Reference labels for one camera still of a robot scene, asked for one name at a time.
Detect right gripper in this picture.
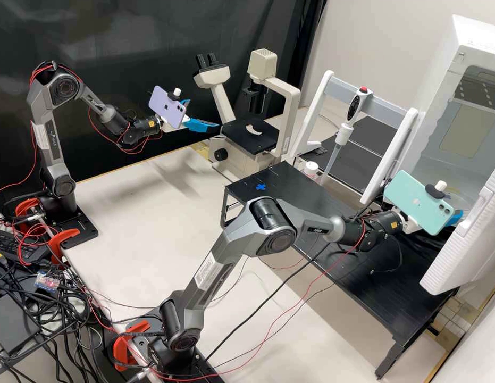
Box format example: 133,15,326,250
402,207,465,235

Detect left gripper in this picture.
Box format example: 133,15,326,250
158,99,221,133

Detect petri dish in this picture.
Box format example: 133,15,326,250
446,189,480,213

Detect cream microscope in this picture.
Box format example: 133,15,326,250
192,48,302,177

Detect incubator door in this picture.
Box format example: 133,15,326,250
419,159,495,296

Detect white pipette stand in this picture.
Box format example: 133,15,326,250
290,69,420,206

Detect pipette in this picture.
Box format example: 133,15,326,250
320,85,374,186

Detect red clamp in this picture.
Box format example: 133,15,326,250
13,197,47,227
47,227,82,265
112,319,153,373

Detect small circuit board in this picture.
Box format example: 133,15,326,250
33,270,64,291

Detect left wrist camera phone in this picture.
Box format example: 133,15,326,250
148,85,191,130

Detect wrist camera phone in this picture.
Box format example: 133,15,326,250
148,85,191,130
382,169,458,237

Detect right wrist camera phone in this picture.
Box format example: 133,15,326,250
382,169,458,237

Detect red wire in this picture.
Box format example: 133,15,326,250
151,238,366,380

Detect black cable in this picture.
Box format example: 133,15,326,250
205,239,332,362

